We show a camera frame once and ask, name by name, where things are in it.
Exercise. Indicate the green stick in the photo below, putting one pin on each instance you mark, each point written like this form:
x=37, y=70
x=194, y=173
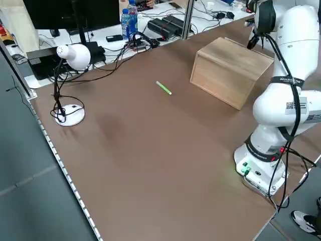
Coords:
x=163, y=88

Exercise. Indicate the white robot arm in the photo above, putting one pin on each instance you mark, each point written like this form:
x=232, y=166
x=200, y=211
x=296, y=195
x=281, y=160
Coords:
x=288, y=50

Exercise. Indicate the wooden drawer cabinet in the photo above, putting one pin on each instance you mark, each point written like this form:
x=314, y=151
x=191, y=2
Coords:
x=225, y=70

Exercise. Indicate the black box device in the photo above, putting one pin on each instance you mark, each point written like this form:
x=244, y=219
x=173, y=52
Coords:
x=42, y=62

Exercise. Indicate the black power brick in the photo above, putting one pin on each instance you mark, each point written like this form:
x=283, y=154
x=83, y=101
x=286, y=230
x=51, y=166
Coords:
x=174, y=22
x=158, y=26

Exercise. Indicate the black smartphone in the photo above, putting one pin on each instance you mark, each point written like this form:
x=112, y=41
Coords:
x=114, y=38

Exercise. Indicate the blue water bottle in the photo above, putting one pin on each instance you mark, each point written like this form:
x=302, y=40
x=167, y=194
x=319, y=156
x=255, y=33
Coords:
x=125, y=25
x=133, y=17

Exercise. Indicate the white desk lamp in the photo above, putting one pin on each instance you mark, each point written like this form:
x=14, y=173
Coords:
x=75, y=56

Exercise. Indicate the black computer monitor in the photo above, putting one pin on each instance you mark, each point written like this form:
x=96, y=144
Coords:
x=70, y=12

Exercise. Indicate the person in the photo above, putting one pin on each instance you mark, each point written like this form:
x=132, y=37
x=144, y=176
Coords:
x=304, y=223

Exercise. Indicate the aluminium frame post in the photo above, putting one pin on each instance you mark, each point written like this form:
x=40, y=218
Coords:
x=188, y=20

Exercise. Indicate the aluminium frame rail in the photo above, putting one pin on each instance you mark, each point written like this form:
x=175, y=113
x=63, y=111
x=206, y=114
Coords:
x=22, y=80

